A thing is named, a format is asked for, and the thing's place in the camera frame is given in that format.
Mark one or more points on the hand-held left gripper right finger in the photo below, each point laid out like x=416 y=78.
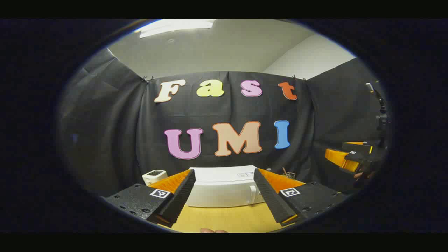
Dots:
x=271 y=196

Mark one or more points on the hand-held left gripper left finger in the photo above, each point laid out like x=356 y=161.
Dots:
x=178 y=196

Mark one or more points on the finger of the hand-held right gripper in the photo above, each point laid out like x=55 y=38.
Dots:
x=341 y=159
x=358 y=147

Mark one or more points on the white microwave oven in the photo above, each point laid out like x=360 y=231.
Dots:
x=224 y=189

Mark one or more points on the glass jar with stick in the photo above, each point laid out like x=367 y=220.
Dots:
x=289 y=174

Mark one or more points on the white toaster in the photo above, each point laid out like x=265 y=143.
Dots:
x=154 y=176

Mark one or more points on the black backdrop cloth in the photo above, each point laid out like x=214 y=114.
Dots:
x=227 y=108

